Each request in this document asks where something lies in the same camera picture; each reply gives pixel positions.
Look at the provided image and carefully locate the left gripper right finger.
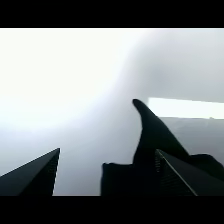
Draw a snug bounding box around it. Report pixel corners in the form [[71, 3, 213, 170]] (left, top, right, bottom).
[[154, 148, 224, 197]]

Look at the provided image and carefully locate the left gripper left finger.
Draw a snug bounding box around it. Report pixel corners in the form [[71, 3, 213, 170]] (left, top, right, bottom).
[[0, 147, 61, 197]]

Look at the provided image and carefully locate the black shirt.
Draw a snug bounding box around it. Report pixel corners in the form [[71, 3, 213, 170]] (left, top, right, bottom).
[[100, 98, 224, 197]]

